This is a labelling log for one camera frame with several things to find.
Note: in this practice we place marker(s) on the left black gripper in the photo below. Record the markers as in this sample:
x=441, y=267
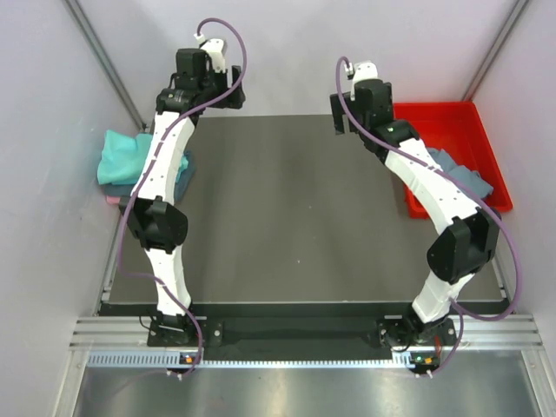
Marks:
x=234, y=99

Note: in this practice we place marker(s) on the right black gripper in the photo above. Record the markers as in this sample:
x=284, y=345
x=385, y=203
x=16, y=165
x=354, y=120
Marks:
x=338, y=111

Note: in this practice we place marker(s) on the grey-blue t shirt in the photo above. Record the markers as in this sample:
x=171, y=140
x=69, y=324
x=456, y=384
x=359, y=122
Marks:
x=471, y=179

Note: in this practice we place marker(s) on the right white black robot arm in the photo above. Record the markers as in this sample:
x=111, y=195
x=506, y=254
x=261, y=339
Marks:
x=467, y=234

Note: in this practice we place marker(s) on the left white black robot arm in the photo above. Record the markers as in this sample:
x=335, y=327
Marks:
x=152, y=217

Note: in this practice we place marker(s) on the red plastic bin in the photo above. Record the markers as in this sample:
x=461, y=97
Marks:
x=457, y=128

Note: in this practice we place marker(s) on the teal folded t shirt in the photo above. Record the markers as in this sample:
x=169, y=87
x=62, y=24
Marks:
x=122, y=158

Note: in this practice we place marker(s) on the pink folded t shirt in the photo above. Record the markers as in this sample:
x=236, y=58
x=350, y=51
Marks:
x=117, y=200

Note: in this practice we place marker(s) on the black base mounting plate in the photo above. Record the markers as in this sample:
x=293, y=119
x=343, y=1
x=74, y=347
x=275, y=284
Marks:
x=374, y=332

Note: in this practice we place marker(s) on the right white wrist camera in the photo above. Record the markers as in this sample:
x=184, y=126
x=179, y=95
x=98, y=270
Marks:
x=360, y=72

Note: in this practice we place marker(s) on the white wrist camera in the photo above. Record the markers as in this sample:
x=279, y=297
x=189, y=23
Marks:
x=360, y=72
x=216, y=49

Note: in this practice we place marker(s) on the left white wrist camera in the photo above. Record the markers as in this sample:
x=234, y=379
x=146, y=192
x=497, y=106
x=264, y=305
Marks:
x=216, y=49

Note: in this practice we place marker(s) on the aluminium frame rail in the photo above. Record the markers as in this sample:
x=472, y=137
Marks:
x=516, y=332

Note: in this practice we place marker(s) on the grey slotted cable duct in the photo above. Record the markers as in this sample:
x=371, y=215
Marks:
x=182, y=361

